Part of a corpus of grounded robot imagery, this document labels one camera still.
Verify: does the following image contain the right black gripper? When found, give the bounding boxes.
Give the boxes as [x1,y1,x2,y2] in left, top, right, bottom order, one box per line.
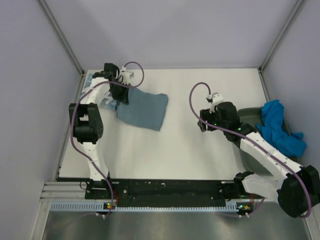
[198,107,228,132]

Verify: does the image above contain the grey-blue t shirt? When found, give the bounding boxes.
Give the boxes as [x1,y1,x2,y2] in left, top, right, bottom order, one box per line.
[116,88,169,132]

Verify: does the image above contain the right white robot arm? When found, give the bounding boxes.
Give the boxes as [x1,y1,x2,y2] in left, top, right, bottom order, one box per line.
[197,101,320,218]

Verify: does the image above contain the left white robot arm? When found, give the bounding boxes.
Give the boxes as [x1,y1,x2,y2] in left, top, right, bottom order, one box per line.
[68,63,130,199]

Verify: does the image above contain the folded printed blue t shirt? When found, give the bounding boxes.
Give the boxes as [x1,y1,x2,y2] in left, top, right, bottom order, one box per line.
[80,73,118,111]

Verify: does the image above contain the grey plastic bin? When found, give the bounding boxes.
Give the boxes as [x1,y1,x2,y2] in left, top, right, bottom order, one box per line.
[232,106,303,176]

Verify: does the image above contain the bright blue t shirt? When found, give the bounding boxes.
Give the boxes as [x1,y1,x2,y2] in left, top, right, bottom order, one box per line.
[256,99,307,158]

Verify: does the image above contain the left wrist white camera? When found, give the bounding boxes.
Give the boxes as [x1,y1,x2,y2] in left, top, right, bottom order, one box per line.
[119,66,134,85]

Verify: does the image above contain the wrist white camera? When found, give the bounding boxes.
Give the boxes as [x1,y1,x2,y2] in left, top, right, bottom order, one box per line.
[206,92,224,113]
[119,66,134,85]

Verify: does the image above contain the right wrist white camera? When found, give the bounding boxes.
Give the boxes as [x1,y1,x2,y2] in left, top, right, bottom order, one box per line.
[206,92,224,113]

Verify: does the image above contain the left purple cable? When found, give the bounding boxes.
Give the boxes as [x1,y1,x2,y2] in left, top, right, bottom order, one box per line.
[70,61,145,218]

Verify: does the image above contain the purple cable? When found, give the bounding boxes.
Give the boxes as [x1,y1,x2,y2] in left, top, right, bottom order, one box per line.
[70,61,145,218]
[188,82,313,218]

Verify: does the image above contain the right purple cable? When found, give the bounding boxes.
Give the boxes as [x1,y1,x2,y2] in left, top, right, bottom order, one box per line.
[188,82,313,218]

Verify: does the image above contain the left aluminium frame post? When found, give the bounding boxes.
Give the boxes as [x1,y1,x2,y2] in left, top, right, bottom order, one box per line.
[36,0,85,76]

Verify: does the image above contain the aluminium frame post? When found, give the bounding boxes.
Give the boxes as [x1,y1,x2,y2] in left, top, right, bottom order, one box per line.
[36,0,85,76]
[258,0,307,74]

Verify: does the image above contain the right aluminium frame post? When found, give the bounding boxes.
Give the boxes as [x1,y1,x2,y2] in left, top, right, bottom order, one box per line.
[258,0,307,74]

